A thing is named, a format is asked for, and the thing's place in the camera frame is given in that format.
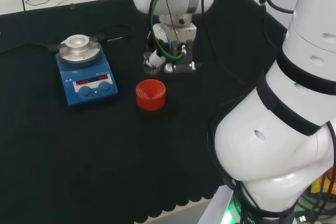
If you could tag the black bench cloth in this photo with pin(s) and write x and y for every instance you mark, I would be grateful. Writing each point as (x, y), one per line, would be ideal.
(78, 150)

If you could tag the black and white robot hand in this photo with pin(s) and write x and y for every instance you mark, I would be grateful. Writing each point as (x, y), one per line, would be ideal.
(181, 37)

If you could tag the clear glass round-bottom flask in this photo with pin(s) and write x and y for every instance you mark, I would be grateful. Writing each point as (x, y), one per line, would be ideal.
(151, 70)

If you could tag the heater with blue base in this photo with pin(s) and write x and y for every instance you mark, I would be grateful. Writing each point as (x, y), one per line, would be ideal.
(88, 87)

